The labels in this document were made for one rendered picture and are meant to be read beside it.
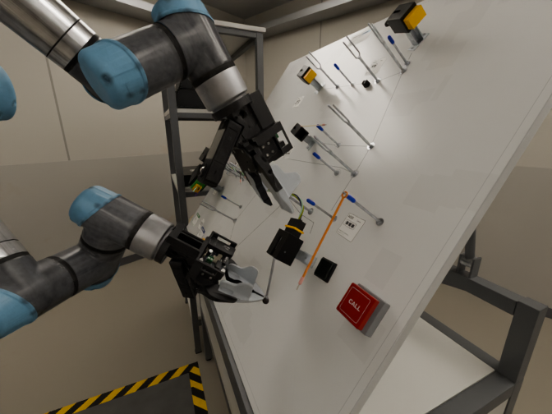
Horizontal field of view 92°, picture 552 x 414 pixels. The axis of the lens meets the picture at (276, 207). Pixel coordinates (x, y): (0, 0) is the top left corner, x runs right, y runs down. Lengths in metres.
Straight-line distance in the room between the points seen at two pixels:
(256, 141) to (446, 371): 0.71
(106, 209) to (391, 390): 0.70
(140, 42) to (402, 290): 0.48
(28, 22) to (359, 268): 0.59
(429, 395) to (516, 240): 2.07
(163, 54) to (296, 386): 0.54
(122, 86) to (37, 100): 2.49
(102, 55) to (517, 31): 0.63
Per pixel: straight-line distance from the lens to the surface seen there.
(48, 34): 0.52
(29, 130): 2.86
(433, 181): 0.50
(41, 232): 2.96
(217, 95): 0.44
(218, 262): 0.48
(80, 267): 0.54
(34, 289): 0.51
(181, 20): 0.45
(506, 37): 0.67
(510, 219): 2.70
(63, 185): 2.90
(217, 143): 0.45
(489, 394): 0.87
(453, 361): 0.90
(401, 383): 0.80
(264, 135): 0.45
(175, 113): 1.43
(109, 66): 0.40
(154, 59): 0.41
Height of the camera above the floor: 1.37
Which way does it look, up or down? 17 degrees down
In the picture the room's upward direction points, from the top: straight up
